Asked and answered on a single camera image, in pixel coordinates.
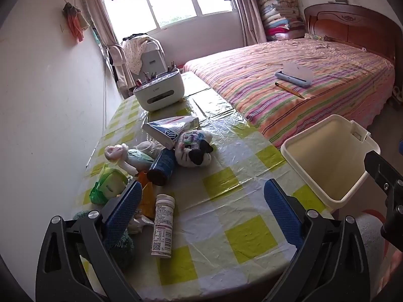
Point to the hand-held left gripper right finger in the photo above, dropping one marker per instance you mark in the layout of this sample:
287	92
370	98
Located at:
281	207

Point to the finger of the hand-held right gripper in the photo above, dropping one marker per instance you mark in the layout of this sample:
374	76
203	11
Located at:
377	166

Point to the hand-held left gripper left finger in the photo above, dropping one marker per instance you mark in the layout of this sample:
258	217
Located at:
122	207

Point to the yellow orange snack packet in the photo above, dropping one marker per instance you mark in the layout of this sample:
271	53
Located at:
147	198

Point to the green snack bag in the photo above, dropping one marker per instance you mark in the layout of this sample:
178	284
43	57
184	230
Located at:
108	184

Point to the green and white paper bowl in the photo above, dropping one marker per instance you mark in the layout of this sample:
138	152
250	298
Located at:
138	160

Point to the cream plastic bin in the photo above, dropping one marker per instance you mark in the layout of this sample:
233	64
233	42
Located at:
324	160

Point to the brown bottle with blue label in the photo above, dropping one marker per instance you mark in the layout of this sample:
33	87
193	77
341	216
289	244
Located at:
162	166

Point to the crumpled white tissue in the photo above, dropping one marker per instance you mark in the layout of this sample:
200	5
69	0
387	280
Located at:
140	225

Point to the green fuzzy toy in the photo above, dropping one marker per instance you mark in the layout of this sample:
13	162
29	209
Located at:
122	251

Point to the white tube bottle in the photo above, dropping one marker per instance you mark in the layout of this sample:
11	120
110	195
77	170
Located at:
163	226

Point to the small white cup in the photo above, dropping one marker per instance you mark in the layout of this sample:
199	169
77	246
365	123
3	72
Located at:
148	148

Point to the pair of slippers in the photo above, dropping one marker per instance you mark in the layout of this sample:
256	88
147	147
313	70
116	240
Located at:
398	93

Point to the blue and white carton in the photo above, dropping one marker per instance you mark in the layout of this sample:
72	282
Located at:
167	130

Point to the plush cat toy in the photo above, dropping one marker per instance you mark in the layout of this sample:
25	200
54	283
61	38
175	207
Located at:
192	146

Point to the yellow pencil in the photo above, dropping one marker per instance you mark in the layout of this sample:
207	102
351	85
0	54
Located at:
289	90

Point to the white desk organizer box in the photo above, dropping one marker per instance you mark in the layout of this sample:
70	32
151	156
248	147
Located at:
160	91

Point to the blue pencil case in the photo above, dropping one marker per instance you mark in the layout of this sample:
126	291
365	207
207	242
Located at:
292	77

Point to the bed with striped sheet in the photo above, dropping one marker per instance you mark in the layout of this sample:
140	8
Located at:
252	78

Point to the bunch of pens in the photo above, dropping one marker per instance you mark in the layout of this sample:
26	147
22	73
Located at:
149	76

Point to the small floral pillow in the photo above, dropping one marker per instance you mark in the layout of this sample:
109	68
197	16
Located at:
314	36

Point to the beige garment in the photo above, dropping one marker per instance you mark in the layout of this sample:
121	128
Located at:
118	63

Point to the wooden bed headboard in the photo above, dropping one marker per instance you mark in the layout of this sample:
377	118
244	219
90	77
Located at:
346	25

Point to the white floor appliance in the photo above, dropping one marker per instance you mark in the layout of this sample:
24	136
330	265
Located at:
154	59

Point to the dotted white cloth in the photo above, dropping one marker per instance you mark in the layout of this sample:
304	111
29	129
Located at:
135	50

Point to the stack of folded quilts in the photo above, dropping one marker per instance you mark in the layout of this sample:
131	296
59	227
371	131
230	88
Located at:
280	12

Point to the beige curtain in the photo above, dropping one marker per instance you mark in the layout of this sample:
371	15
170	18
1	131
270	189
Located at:
252	22
100	15

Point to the orange and grey rags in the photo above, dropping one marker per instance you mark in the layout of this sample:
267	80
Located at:
75	22

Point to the window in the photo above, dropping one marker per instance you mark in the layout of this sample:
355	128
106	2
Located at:
176	6

